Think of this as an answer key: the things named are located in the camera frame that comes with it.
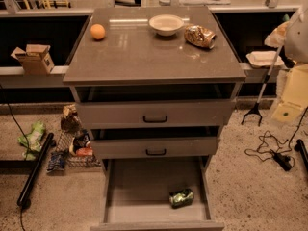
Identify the black power cable adapter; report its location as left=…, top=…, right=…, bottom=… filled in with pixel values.
left=244, top=106, right=308, bottom=172

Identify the black pole right floor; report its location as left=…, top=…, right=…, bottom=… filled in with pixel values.
left=295, top=139, right=308, bottom=172

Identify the black cable left floor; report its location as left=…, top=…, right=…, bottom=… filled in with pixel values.
left=0, top=84, right=32, bottom=231

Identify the wire mesh basket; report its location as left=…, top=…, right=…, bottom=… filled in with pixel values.
left=56, top=132, right=100, bottom=168

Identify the grey bottom drawer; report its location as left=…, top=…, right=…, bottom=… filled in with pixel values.
left=90, top=157, right=224, bottom=231

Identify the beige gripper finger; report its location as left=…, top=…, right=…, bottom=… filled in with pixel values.
left=271, top=64, right=308, bottom=122
left=264, top=22, right=289, bottom=48

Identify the grey middle drawer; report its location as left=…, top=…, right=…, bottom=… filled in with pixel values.
left=91, top=137, right=219, bottom=159

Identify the brown gold crushed can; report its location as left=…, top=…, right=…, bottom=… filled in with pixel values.
left=184, top=25, right=216, bottom=49

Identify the white foam tray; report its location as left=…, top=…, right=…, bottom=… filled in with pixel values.
left=246, top=51, right=284, bottom=68

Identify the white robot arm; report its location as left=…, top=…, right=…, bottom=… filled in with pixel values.
left=265, top=5, right=308, bottom=122

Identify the brown snack bag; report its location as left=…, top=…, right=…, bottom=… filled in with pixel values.
left=61, top=104, right=80, bottom=133

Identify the green chip bag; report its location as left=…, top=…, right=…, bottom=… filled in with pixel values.
left=17, top=121, right=46, bottom=161

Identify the black pole on floor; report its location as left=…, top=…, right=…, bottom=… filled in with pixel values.
left=17, top=133, right=54, bottom=209

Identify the grabber reacher tool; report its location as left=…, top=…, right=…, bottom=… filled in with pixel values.
left=241, top=46, right=282, bottom=125

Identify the blue snack bag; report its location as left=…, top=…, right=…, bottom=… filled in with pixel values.
left=47, top=151, right=66, bottom=173

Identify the green crushed can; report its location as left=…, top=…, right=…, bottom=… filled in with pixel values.
left=169, top=189, right=194, bottom=209

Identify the orange fruit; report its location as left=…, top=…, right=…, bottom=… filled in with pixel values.
left=90, top=24, right=106, bottom=40

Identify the grey drawer cabinet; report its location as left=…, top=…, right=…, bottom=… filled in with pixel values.
left=63, top=6, right=247, bottom=231

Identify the grey top drawer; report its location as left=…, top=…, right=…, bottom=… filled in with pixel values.
left=76, top=100, right=235, bottom=129

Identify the red snack packet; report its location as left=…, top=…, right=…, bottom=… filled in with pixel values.
left=76, top=147, right=93, bottom=157

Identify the white bowl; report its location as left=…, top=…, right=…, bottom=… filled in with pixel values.
left=148, top=14, right=184, bottom=37

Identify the grey drawer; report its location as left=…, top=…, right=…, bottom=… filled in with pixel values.
left=91, top=137, right=219, bottom=159
left=90, top=157, right=224, bottom=231
left=76, top=100, right=235, bottom=129

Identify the cardboard box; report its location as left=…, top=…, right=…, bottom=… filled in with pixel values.
left=11, top=44, right=54, bottom=76

